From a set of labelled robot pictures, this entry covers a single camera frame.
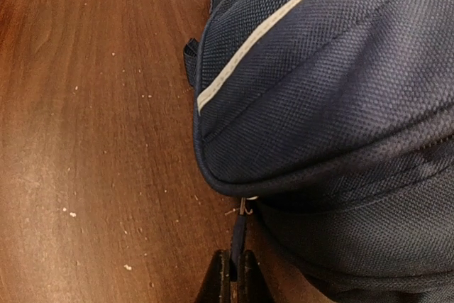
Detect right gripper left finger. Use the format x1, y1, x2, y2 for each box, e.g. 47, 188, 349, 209
194, 250, 231, 303

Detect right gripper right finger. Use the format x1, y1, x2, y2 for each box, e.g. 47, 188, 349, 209
236, 250, 274, 303

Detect navy blue student backpack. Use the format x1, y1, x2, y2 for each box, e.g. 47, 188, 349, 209
184, 0, 453, 302

